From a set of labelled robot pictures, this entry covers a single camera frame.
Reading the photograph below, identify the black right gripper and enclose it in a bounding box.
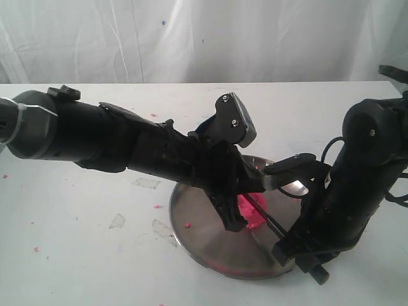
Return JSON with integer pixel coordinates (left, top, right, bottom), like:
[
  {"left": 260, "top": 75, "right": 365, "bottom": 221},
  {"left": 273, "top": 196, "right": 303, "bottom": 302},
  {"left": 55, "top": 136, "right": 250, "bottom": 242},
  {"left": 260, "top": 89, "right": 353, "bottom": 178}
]
[{"left": 272, "top": 152, "right": 402, "bottom": 284}]

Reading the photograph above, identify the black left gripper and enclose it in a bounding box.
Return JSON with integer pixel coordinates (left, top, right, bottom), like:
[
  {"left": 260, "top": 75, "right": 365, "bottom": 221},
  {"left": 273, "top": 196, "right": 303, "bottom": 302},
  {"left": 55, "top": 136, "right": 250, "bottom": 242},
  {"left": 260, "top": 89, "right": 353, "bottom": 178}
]
[{"left": 127, "top": 119, "right": 265, "bottom": 232}]

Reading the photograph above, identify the pink putty lump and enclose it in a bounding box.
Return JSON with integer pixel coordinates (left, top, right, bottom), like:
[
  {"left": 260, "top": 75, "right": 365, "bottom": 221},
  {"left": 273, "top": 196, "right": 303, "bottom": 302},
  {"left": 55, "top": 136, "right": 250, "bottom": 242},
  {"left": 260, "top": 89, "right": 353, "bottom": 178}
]
[{"left": 237, "top": 193, "right": 266, "bottom": 230}]

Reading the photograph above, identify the black knife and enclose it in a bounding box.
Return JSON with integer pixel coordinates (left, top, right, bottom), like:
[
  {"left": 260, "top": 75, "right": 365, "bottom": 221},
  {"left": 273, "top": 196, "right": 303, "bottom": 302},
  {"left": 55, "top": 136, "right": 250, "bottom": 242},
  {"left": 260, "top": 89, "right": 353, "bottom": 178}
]
[{"left": 243, "top": 193, "right": 287, "bottom": 239}]

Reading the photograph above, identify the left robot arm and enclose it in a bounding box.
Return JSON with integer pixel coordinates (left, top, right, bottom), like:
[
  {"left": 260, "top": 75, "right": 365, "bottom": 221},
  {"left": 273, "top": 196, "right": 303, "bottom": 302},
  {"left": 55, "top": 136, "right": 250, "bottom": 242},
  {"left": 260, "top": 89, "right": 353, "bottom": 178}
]
[{"left": 1, "top": 86, "right": 264, "bottom": 232}]

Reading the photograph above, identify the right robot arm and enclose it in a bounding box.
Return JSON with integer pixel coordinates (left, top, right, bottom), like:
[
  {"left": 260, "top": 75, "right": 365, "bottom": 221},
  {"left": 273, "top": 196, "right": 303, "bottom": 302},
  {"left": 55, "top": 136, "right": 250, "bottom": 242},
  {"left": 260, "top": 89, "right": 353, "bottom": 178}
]
[{"left": 265, "top": 94, "right": 407, "bottom": 284}]

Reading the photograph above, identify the round steel plate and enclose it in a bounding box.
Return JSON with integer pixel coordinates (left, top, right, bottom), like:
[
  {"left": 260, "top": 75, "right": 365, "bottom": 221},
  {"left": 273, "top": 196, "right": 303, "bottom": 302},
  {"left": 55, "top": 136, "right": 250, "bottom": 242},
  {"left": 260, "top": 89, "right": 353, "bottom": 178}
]
[{"left": 169, "top": 154, "right": 312, "bottom": 281}]

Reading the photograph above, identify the white backdrop sheet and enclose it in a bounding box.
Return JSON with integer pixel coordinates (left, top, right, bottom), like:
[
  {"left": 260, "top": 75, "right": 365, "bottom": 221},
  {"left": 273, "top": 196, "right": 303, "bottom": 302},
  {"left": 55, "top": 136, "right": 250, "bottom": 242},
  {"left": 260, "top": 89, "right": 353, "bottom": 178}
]
[{"left": 1, "top": 1, "right": 407, "bottom": 84}]

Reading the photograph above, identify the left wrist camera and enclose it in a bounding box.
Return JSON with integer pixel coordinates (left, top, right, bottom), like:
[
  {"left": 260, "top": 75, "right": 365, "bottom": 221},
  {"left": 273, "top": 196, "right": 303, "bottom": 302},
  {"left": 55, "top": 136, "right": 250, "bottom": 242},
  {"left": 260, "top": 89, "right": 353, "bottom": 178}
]
[{"left": 213, "top": 92, "right": 257, "bottom": 148}]

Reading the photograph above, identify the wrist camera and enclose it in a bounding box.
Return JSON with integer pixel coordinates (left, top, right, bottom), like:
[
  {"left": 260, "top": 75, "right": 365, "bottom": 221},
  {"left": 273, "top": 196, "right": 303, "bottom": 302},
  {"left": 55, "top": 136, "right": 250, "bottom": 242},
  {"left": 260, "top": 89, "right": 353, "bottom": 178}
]
[
  {"left": 261, "top": 153, "right": 317, "bottom": 191},
  {"left": 213, "top": 92, "right": 257, "bottom": 148}
]

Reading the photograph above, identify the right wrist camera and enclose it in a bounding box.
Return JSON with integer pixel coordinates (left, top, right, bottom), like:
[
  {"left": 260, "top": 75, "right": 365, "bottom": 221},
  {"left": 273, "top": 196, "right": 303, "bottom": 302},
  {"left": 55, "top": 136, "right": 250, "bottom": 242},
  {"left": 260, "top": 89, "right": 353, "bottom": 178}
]
[{"left": 261, "top": 153, "right": 317, "bottom": 191}]

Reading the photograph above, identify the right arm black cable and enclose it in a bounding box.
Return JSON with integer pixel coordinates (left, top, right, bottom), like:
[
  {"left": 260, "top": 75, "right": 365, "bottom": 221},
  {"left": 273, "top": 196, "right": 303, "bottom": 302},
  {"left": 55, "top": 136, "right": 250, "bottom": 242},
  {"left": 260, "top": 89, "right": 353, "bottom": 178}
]
[{"left": 280, "top": 136, "right": 408, "bottom": 205}]

